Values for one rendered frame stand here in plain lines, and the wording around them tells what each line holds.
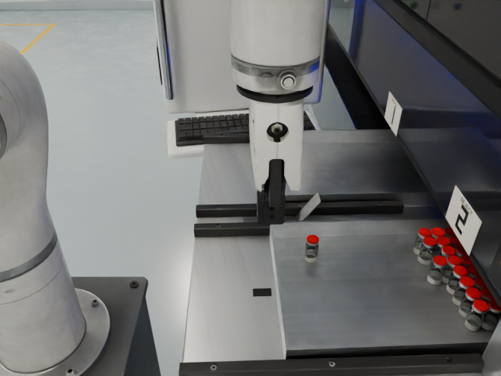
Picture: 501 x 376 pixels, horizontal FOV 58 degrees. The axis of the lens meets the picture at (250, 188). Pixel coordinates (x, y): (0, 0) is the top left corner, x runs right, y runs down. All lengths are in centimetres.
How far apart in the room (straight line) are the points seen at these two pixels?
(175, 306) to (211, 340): 121
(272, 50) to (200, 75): 100
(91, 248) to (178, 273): 45
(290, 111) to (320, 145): 70
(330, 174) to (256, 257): 31
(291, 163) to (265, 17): 14
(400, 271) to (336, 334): 18
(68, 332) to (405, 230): 58
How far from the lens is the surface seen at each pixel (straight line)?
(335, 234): 84
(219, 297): 73
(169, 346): 178
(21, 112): 55
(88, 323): 75
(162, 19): 127
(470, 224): 69
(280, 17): 39
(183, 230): 222
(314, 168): 102
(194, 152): 124
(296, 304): 72
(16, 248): 57
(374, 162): 107
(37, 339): 67
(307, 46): 41
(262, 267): 77
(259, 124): 42
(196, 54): 137
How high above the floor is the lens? 143
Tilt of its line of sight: 35 degrees down
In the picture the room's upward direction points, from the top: straight up
